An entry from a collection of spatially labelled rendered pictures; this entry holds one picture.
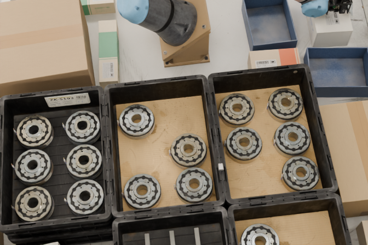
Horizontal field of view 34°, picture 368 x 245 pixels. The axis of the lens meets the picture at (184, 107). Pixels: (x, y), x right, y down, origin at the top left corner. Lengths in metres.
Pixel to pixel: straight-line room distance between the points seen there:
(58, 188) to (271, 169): 0.61
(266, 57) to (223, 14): 0.27
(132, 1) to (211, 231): 0.71
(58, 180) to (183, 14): 0.63
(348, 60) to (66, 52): 0.93
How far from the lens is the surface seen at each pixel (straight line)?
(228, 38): 2.12
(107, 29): 2.09
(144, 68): 2.06
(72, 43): 1.91
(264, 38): 2.13
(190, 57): 2.03
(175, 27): 1.92
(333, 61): 2.11
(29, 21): 1.99
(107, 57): 2.03
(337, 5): 2.00
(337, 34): 2.09
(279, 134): 1.78
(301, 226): 1.73
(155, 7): 1.87
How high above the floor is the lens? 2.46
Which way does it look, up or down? 63 degrees down
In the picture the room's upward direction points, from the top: 2 degrees counter-clockwise
